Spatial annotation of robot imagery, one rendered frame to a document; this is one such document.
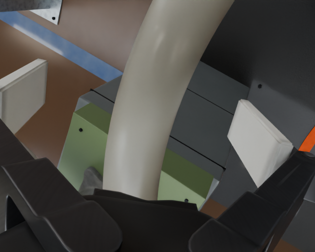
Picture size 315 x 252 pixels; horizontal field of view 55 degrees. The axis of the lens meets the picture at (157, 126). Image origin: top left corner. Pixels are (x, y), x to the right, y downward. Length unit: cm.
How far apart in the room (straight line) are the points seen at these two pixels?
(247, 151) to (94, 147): 55
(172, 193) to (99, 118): 24
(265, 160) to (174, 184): 49
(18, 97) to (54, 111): 178
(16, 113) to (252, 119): 13
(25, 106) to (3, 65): 193
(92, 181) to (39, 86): 55
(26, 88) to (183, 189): 51
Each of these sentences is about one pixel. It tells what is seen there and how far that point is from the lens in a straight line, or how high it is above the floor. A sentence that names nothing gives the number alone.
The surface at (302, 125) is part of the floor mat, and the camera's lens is 149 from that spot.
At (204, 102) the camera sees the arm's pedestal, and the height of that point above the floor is 43.
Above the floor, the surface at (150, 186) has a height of 128.
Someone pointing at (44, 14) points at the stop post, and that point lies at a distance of 181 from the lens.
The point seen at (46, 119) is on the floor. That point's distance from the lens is 201.
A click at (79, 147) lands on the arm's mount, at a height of 87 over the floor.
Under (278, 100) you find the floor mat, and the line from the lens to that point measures 145.
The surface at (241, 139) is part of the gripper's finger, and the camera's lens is 20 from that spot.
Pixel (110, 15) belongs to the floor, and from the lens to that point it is 160.
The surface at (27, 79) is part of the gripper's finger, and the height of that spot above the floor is 127.
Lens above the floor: 140
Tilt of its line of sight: 59 degrees down
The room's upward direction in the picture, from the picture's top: 137 degrees counter-clockwise
